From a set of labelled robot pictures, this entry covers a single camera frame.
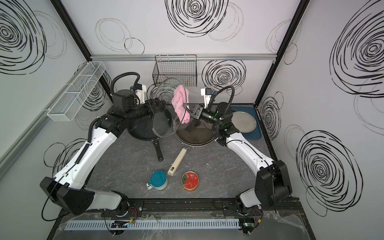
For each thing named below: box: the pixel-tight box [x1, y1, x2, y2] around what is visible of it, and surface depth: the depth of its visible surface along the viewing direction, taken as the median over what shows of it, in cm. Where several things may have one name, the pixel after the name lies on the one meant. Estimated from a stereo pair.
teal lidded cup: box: [146, 170, 168, 191], surface depth 77 cm
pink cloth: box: [171, 85, 191, 124], surface depth 67 cm
